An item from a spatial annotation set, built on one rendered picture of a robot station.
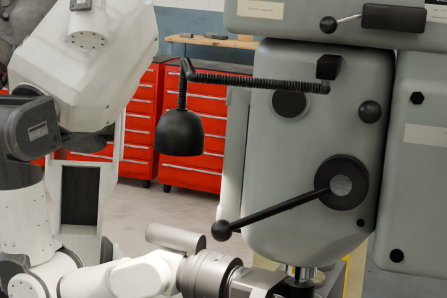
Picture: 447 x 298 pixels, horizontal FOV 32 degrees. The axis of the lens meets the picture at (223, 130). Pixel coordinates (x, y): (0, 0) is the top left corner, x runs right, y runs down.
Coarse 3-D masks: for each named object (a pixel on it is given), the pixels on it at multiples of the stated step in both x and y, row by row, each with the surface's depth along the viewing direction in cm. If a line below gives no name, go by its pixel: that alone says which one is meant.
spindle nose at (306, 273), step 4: (288, 268) 116; (304, 268) 115; (308, 268) 115; (312, 268) 115; (316, 268) 116; (288, 272) 116; (304, 272) 115; (308, 272) 115; (312, 272) 115; (316, 272) 116; (292, 276) 116; (300, 276) 115; (304, 276) 115; (308, 276) 115; (312, 276) 116
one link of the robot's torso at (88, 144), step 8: (112, 128) 168; (64, 136) 174; (72, 136) 172; (88, 136) 171; (96, 136) 173; (64, 144) 176; (72, 144) 176; (80, 144) 176; (88, 144) 176; (96, 144) 176; (104, 144) 177; (80, 152) 181; (88, 152) 181
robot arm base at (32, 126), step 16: (0, 96) 140; (16, 96) 139; (32, 96) 137; (48, 96) 136; (16, 112) 130; (32, 112) 132; (48, 112) 135; (16, 128) 129; (32, 128) 132; (48, 128) 135; (16, 144) 129; (32, 144) 132; (48, 144) 136; (32, 160) 133
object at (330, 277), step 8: (280, 264) 158; (336, 264) 160; (344, 264) 161; (320, 272) 152; (328, 272) 156; (336, 272) 156; (344, 272) 162; (312, 280) 147; (320, 280) 148; (328, 280) 152; (336, 280) 153; (344, 280) 163; (320, 288) 147; (328, 288) 148; (336, 288) 154; (328, 296) 145; (336, 296) 155
